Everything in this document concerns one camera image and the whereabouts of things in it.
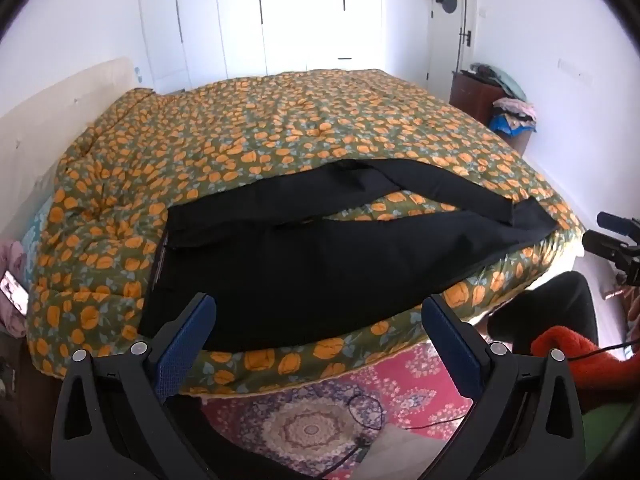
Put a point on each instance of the white cloth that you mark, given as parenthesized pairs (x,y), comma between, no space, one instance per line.
(405,455)

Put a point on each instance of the beige padded headboard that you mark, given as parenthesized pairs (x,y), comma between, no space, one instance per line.
(50,110)

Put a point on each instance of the pink patterned rug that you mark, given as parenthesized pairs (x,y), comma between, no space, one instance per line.
(415,390)

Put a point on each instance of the black pants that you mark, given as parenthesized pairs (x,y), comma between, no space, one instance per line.
(300,280)

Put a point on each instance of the white door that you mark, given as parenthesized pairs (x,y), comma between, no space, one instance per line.
(445,55)

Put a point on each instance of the person's black-clad leg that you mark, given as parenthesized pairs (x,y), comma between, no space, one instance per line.
(550,310)

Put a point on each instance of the white wardrobe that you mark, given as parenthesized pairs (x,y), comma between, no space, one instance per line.
(225,20)

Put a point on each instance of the light blue floral cloth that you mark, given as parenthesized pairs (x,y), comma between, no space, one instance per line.
(37,225)

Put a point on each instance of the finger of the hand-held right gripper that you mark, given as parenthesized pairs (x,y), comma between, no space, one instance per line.
(615,222)

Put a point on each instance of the smartphone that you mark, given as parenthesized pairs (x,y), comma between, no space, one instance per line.
(12,292)

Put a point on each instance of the grey teal clothes heap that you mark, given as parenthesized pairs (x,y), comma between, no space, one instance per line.
(505,80)

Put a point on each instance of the brown wooden cabinet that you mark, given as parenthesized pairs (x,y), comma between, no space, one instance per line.
(472,95)

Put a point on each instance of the green mat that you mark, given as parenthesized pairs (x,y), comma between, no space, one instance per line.
(607,420)

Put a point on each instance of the pink cloth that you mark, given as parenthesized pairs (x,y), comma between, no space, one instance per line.
(10,255)

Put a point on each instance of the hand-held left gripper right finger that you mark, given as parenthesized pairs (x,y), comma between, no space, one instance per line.
(450,342)

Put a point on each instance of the pile of mixed clothes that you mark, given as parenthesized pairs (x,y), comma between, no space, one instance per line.
(515,115)

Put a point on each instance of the person's right forearm red sleeve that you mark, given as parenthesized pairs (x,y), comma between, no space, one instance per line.
(570,365)

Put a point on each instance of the orange tulip print quilt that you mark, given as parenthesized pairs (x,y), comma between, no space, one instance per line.
(300,120)

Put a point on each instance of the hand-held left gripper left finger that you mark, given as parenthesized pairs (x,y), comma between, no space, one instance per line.
(185,345)

